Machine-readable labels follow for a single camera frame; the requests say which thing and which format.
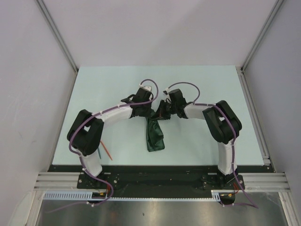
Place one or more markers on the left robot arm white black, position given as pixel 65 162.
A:
pixel 86 131

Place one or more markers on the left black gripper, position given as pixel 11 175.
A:
pixel 147 113

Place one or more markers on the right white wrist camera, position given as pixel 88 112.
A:
pixel 166 91

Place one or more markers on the front aluminium extrusion rail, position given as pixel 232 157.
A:
pixel 254 182

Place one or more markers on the right aluminium frame post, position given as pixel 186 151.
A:
pixel 263 32

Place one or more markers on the left aluminium frame post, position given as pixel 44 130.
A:
pixel 57 34

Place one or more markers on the right aluminium table rail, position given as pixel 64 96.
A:
pixel 254 118

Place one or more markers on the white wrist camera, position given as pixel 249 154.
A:
pixel 148 88
pixel 166 91

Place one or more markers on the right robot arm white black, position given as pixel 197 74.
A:
pixel 223 124

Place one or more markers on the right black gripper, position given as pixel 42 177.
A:
pixel 161 114

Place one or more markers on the white slotted cable duct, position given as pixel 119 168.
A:
pixel 89 196

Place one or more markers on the aluminium frame post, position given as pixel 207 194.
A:
pixel 57 34
pixel 263 32

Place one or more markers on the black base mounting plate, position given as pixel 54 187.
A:
pixel 160 181

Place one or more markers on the dark green cloth napkin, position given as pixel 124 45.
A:
pixel 154 134

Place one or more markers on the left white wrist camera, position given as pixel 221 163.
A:
pixel 148 88

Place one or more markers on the orange plastic fork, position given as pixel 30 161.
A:
pixel 106 150

